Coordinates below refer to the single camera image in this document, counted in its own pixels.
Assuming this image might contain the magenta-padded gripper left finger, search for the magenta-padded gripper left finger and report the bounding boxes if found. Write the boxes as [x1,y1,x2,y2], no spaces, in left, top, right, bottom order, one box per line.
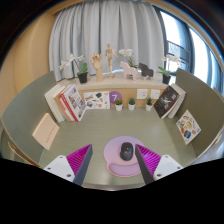
[43,143,94,187]

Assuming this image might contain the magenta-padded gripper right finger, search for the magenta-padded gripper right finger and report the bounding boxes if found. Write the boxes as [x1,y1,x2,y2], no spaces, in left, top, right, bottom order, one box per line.
[134,143,184,185]

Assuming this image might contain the black computer mouse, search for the black computer mouse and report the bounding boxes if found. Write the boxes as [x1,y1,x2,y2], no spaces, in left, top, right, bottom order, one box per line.
[119,141,135,162]

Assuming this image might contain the purple mouse pad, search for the purple mouse pad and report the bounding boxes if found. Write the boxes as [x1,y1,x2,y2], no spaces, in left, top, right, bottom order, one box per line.
[103,135,150,178]

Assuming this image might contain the beige notebook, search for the beige notebook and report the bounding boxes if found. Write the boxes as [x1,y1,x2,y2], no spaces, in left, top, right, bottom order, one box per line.
[31,112,60,151]

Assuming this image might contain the large colourful sticker sheet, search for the large colourful sticker sheet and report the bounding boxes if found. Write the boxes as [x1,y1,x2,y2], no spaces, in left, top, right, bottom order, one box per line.
[175,109,202,146]

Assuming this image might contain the orange-brown book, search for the orange-brown book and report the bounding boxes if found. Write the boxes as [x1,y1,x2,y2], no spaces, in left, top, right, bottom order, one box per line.
[54,87,76,123]

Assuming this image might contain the small succulent in white pot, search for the small succulent in white pot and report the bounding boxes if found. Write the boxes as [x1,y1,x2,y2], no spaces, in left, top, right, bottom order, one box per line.
[127,97,137,111]
[114,98,124,112]
[145,97,154,112]

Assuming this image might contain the dark book with red edge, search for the dark book with red edge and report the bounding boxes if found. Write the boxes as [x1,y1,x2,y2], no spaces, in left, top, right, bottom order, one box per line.
[153,84,181,119]

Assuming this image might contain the white book stack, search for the white book stack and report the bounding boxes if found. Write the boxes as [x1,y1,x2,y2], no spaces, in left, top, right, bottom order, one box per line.
[44,83,68,124]

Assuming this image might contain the red and white magazine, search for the red and white magazine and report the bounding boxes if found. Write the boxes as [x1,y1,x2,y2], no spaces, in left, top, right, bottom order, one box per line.
[59,83,88,123]

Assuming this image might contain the small white sticker sheet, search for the small white sticker sheet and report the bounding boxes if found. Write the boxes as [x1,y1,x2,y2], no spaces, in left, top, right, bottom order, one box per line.
[83,90,111,110]

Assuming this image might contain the round purple sign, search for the round purple sign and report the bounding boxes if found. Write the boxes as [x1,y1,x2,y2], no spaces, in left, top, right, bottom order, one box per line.
[108,90,123,105]

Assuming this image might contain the white orchid in black pot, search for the white orchid in black pot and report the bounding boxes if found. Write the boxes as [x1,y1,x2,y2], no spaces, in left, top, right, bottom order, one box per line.
[58,53,89,84]
[118,48,138,69]
[157,54,183,85]

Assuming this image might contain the dark horse figure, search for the dark horse figure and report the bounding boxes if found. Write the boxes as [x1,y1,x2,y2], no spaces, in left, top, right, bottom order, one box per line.
[138,62,155,80]

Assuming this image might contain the pink horse figure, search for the pink horse figure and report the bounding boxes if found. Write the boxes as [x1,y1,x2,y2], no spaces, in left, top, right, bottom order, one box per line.
[119,60,140,81]

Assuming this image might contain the wooden hand model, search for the wooden hand model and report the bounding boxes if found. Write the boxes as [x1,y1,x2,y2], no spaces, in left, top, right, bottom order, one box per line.
[90,52,105,83]

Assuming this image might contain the wooden artist mannequin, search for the wooden artist mannequin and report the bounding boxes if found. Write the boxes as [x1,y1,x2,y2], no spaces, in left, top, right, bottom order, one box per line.
[104,42,118,79]

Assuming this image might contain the grey curtain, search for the grey curtain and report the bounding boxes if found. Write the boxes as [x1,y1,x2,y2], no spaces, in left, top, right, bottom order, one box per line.
[48,0,165,83]

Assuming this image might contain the white wall socket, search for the white wall socket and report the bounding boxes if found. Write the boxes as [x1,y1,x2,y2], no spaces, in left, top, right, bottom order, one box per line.
[149,88,162,100]
[136,88,149,100]

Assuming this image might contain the window with dark frame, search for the window with dark frame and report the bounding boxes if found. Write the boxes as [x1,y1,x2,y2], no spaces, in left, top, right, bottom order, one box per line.
[156,6,222,92]

